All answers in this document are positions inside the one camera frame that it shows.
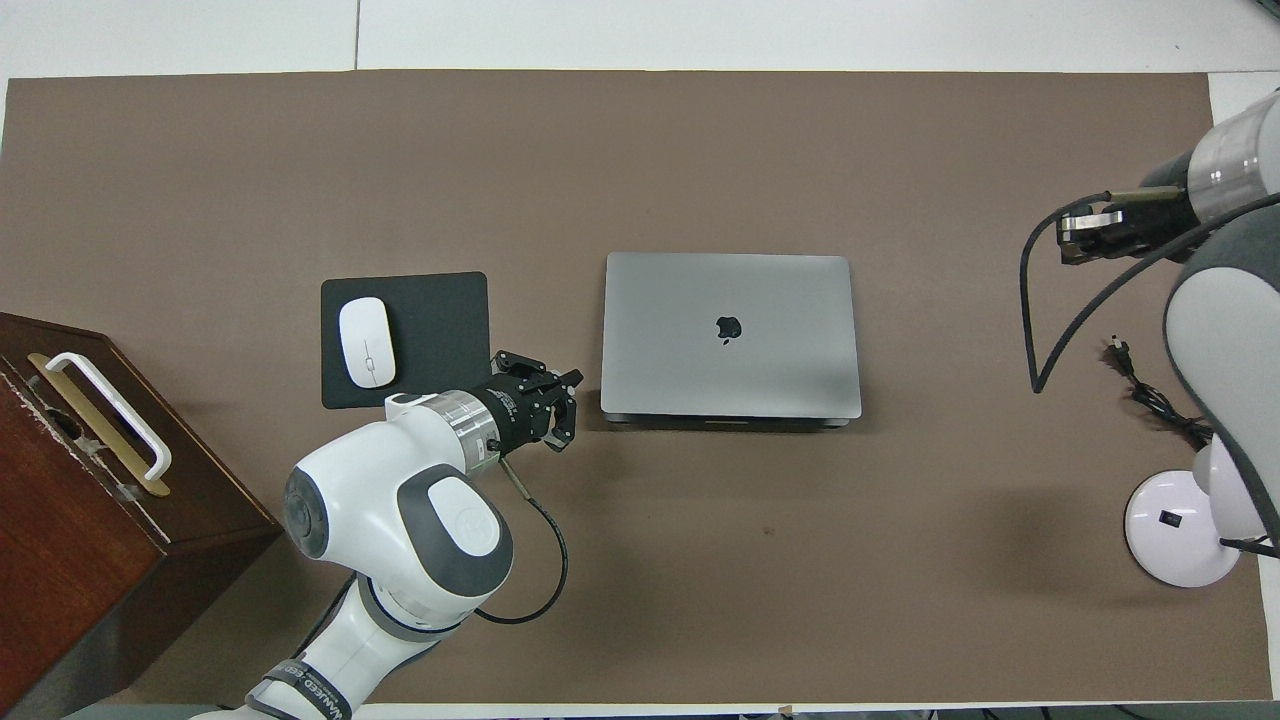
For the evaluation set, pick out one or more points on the dark wooden box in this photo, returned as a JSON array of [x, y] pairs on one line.
[[60, 560]]

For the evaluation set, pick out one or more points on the white computer mouse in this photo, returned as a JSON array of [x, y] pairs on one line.
[[367, 342]]

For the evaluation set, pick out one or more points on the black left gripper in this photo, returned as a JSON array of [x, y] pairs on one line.
[[510, 415]]

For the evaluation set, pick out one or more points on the white desk lamp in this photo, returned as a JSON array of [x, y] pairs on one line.
[[1165, 540]]

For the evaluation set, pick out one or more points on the brown table mat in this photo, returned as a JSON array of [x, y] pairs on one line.
[[300, 150]]

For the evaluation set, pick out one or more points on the grey laptop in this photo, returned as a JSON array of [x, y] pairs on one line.
[[700, 340]]

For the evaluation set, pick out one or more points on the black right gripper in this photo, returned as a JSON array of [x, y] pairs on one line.
[[1155, 220]]

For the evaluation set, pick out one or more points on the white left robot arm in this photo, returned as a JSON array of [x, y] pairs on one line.
[[380, 520]]

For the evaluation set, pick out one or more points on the black mouse pad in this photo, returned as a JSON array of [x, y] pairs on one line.
[[440, 330]]

